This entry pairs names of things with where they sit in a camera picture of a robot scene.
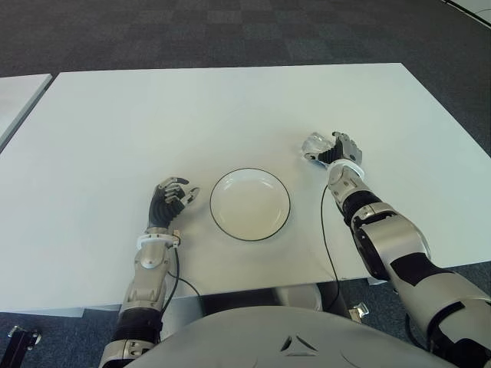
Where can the white neighbouring table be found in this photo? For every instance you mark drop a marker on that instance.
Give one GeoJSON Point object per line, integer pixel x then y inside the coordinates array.
{"type": "Point", "coordinates": [19, 99]}

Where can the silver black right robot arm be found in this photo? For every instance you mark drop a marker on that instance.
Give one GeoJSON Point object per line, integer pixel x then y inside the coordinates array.
{"type": "Point", "coordinates": [391, 237]}

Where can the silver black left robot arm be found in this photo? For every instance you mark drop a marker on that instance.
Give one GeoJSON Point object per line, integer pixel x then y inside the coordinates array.
{"type": "Point", "coordinates": [147, 276]}

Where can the black wheeled stand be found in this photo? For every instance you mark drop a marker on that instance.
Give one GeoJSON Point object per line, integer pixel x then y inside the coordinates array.
{"type": "Point", "coordinates": [21, 345]}

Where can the grey robot torso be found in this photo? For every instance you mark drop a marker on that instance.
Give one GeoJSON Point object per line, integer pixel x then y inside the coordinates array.
{"type": "Point", "coordinates": [249, 337]}

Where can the white robot waist part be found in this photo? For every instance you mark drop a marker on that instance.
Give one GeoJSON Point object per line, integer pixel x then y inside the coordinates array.
{"type": "Point", "coordinates": [299, 295]}

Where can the white black-rimmed plate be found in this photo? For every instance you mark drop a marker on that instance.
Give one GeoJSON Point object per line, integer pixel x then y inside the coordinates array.
{"type": "Point", "coordinates": [249, 203]}

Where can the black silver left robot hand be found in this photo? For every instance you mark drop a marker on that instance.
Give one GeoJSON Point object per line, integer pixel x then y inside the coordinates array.
{"type": "Point", "coordinates": [163, 211]}

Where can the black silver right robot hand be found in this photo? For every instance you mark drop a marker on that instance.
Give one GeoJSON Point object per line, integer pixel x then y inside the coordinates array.
{"type": "Point", "coordinates": [347, 149]}

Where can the clear blue-capped water bottle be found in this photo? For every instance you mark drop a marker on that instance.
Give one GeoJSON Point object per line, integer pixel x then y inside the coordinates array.
{"type": "Point", "coordinates": [316, 142]}

